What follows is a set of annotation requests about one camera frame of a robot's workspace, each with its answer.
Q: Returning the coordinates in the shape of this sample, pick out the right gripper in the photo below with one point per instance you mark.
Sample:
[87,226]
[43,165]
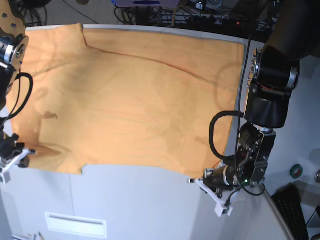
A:
[12,153]

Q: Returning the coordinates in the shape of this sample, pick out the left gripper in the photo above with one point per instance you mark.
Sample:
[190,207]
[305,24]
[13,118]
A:
[216,181]

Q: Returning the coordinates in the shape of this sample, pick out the orange yellow t-shirt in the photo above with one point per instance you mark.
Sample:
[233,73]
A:
[104,96]

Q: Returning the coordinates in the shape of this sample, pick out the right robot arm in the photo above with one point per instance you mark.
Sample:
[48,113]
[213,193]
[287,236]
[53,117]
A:
[13,45]

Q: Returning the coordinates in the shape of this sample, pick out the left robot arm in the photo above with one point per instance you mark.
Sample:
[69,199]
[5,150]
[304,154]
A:
[274,74]

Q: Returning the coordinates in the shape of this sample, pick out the beige board panel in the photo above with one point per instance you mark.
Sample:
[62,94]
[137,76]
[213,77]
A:
[279,220]

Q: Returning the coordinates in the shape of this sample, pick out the black keyboard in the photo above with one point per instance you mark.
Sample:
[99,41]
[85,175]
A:
[288,202]

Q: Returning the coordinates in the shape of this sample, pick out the white rectangular tray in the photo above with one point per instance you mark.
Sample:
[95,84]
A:
[73,225]

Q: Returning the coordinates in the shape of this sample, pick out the pencil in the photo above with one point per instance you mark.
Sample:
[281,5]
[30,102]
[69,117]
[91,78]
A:
[41,236]

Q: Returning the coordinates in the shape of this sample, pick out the green tape roll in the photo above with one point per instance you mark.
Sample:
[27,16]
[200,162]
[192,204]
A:
[296,171]

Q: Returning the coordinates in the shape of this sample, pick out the silver metal knob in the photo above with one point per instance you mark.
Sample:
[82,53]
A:
[317,177]

